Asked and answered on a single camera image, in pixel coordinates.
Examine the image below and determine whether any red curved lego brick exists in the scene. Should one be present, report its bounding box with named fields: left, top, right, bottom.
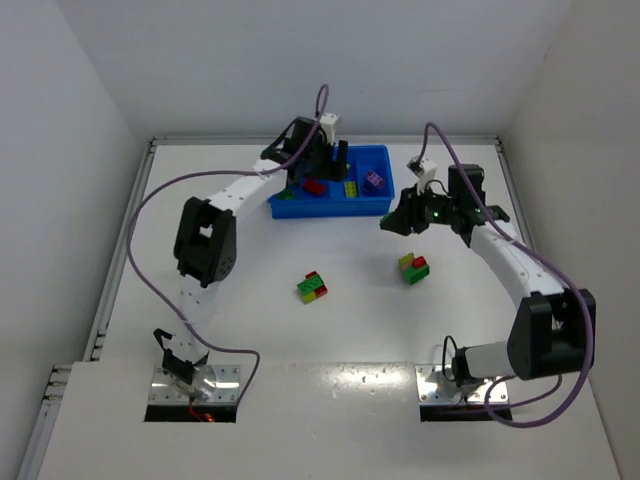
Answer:
left=302, top=179, right=326, bottom=196

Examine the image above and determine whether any lime two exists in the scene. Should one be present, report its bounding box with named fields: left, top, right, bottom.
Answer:
left=343, top=181, right=359, bottom=199

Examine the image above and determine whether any purple butterfly lego brick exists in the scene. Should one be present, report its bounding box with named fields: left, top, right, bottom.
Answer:
left=362, top=169, right=385, bottom=196

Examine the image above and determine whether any green lego brick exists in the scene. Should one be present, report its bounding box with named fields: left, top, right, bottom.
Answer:
left=277, top=188, right=298, bottom=201

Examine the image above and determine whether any large lego block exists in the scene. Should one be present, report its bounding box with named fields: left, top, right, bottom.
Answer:
left=297, top=271, right=328, bottom=304

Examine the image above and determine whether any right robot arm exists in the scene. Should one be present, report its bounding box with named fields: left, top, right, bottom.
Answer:
left=380, top=159, right=595, bottom=385

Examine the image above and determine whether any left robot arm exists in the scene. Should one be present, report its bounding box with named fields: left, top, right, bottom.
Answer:
left=160, top=113, right=347, bottom=399

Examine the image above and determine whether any blue plastic sorting bin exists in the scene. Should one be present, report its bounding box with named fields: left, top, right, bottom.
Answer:
left=269, top=145, right=395, bottom=219

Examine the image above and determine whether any small stacked lego block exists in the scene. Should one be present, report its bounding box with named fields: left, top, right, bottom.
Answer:
left=398, top=252, right=430, bottom=285

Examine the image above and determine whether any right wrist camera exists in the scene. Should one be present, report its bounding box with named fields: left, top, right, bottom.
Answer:
left=407, top=156, right=437, bottom=194

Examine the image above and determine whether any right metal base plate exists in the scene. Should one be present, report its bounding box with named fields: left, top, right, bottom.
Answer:
left=415, top=364, right=498, bottom=407

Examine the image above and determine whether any metal base plate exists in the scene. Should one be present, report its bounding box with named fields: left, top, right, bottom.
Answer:
left=415, top=364, right=498, bottom=407
left=148, top=365, right=240, bottom=406

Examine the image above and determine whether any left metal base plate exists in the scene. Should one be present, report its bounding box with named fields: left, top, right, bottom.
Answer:
left=148, top=365, right=240, bottom=406

